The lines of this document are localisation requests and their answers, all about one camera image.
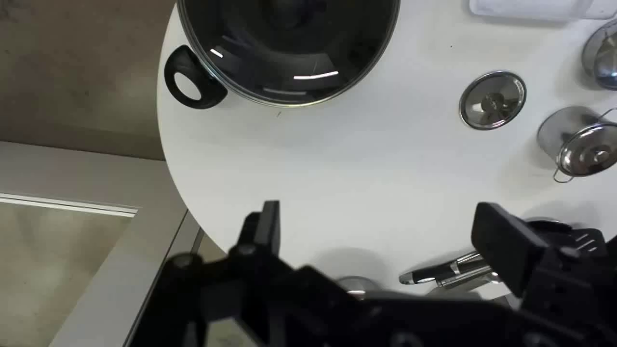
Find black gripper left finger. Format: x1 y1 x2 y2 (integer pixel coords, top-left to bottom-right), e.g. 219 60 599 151
227 199 304 286

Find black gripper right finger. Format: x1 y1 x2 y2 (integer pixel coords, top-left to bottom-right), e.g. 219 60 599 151
470 201 617 317

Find taller silver pot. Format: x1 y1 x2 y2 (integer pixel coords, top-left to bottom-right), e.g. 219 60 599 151
534 105 617 186

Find large black cooking pot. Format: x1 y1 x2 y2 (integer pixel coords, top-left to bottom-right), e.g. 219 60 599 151
162 0 403 112

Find glass lid black knob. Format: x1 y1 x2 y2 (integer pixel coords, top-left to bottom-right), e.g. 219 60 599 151
181 0 397 105

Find shorter silver pot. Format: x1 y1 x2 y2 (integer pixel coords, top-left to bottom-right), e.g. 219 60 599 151
580 18 617 93

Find black silver kitchen tongs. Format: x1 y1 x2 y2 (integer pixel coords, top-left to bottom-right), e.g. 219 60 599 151
397 249 505 293

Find silver metal bowl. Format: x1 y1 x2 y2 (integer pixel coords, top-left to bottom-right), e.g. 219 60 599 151
333 274 381 303

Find clear plastic container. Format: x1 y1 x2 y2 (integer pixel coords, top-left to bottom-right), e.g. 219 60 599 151
466 0 617 24

